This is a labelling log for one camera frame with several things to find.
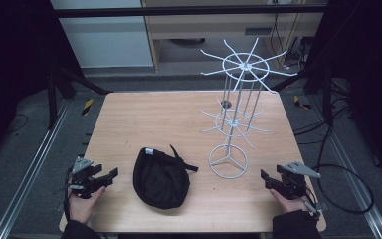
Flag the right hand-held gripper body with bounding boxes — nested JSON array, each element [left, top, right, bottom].
[[276, 160, 322, 201]]

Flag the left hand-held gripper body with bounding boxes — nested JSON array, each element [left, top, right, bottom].
[[67, 155, 97, 200]]

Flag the person's right hand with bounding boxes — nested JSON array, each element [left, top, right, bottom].
[[269, 187, 312, 215]]

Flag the person's left hand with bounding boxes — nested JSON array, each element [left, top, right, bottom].
[[67, 184, 107, 226]]

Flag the black cap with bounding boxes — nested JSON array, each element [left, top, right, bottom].
[[132, 143, 200, 211]]

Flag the yellow black tape marker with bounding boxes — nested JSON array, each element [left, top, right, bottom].
[[81, 98, 95, 117], [292, 95, 313, 111]]

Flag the black metal stand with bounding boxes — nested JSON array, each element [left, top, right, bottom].
[[272, 63, 335, 128], [46, 63, 113, 131]]

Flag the black curtain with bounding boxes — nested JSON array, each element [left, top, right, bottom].
[[311, 0, 382, 187], [0, 0, 83, 167]]

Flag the white cabinet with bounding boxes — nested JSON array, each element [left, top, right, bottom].
[[50, 0, 155, 69]]

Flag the wooden desk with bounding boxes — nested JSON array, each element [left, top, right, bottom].
[[140, 0, 327, 73]]

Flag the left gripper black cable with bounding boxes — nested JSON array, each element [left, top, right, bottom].
[[62, 165, 75, 223]]

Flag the right gripper cable with plug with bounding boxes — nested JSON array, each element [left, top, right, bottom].
[[301, 187, 329, 222]]

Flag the black cable loop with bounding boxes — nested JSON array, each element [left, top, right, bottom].
[[315, 123, 376, 216]]

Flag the aluminium floor rail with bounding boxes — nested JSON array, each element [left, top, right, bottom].
[[0, 99, 72, 239], [309, 94, 382, 239]]

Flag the white wire display rack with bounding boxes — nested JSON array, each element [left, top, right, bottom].
[[198, 37, 298, 180]]

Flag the bundle of background cables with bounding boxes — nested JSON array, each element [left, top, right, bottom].
[[269, 0, 316, 71]]

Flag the black frame crossbar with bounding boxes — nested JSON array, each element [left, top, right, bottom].
[[53, 3, 328, 19]]

